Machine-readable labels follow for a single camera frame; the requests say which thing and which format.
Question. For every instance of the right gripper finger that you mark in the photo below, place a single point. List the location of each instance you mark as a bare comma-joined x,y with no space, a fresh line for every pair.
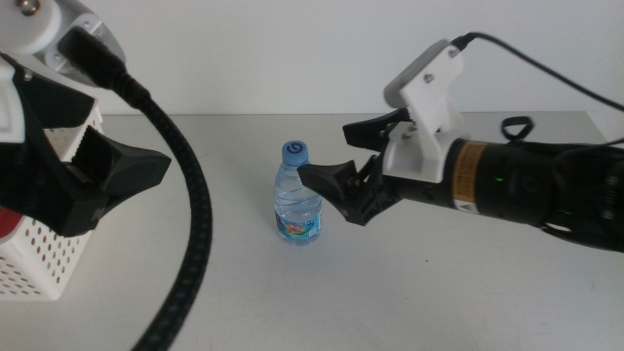
370,131
329,178

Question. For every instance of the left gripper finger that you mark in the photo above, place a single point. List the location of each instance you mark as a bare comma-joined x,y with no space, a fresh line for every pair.
58,105
131,170

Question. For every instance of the red soda can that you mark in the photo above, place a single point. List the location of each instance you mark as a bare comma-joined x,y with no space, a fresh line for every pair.
7,222

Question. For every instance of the small water bottle blue cap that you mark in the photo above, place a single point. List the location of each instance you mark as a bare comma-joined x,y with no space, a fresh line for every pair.
297,214

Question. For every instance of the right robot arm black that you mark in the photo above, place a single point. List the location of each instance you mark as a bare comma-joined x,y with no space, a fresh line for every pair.
590,205

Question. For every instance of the white perforated plastic basket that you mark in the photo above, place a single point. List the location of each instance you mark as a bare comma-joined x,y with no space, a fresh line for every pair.
39,263

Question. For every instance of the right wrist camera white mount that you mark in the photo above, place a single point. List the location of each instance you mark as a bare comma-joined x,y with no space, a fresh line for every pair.
429,122

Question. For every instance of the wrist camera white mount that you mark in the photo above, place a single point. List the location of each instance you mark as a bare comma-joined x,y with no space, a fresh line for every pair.
429,122
29,24

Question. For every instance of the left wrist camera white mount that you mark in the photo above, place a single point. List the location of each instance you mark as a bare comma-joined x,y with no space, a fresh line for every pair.
29,24

